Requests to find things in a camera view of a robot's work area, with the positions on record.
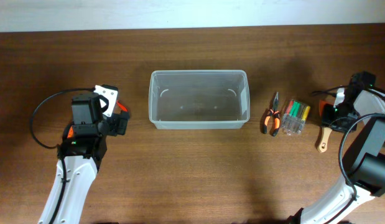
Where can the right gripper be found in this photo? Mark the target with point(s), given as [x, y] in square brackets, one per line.
[330, 118]

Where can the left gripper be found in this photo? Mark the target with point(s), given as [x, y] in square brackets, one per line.
[120, 123]

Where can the small orange-handled cutters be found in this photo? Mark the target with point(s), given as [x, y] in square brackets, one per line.
[122, 107]

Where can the orange scraper wooden handle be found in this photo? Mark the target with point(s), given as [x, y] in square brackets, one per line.
[326, 114]

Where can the orange perforated cylinder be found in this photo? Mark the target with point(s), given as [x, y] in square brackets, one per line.
[70, 133]

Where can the orange black long-nose pliers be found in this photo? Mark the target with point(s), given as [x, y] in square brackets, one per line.
[272, 112]

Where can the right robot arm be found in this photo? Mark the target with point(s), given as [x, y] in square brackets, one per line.
[359, 113]

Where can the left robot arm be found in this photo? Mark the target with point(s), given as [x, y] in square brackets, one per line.
[80, 155]

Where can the clear plastic container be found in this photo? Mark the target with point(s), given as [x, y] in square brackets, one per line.
[199, 99]

